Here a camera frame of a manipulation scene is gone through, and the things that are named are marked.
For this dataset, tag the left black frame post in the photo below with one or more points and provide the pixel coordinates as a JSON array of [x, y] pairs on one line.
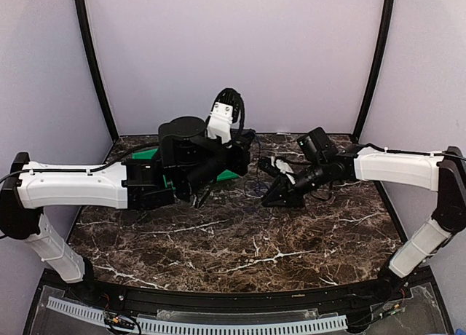
[[93, 66]]

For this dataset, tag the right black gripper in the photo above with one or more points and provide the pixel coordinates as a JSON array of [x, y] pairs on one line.
[[282, 190]]

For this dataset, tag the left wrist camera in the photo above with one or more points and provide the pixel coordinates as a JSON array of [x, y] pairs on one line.
[[175, 145]]

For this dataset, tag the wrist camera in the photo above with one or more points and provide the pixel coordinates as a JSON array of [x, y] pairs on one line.
[[316, 142], [175, 145]]

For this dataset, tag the black frame post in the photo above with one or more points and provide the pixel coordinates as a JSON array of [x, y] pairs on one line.
[[376, 65], [93, 66]]

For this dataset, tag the black front rail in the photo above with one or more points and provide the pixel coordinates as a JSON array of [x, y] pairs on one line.
[[356, 297]]

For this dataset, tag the right black frame post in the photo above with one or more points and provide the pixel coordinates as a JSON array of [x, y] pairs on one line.
[[376, 65]]

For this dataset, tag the left green plastic bin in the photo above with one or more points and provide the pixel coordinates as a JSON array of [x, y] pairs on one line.
[[151, 155]]

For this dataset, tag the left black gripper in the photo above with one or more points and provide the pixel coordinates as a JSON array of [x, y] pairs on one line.
[[244, 140]]

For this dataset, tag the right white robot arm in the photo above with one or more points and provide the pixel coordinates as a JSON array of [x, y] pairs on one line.
[[440, 172]]

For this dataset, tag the white slotted cable duct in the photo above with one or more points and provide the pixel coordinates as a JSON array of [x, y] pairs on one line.
[[144, 325]]

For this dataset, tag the right green plastic bin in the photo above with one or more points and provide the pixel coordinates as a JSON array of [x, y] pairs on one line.
[[226, 175]]

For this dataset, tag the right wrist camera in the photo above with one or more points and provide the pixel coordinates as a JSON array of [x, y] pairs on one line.
[[316, 142]]

